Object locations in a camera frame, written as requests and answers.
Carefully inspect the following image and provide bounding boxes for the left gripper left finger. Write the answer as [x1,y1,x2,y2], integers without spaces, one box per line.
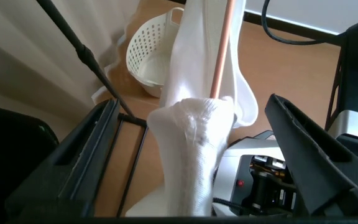
[4,98,121,219]

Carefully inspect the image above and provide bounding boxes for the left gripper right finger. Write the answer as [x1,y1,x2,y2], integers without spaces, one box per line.
[264,93,358,217]

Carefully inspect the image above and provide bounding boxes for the black shorts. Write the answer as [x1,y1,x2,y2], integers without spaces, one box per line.
[0,105,60,218]

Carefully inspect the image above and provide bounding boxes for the white garment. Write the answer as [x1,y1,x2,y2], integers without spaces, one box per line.
[124,0,259,218]

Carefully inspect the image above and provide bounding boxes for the pink clothes hanger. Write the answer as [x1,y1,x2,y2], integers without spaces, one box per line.
[209,0,236,100]

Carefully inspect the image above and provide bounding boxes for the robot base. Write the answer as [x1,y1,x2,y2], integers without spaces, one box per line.
[211,21,358,218]

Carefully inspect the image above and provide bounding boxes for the black clothes rack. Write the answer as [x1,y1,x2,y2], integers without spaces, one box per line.
[35,0,149,218]

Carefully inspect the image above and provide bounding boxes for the white laundry basket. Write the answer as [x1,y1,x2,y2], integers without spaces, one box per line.
[126,6,186,99]

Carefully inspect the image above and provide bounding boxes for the beige curtain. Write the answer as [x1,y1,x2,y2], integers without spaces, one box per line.
[0,0,142,141]

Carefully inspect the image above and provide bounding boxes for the black cable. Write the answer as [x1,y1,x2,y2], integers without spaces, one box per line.
[261,0,358,46]

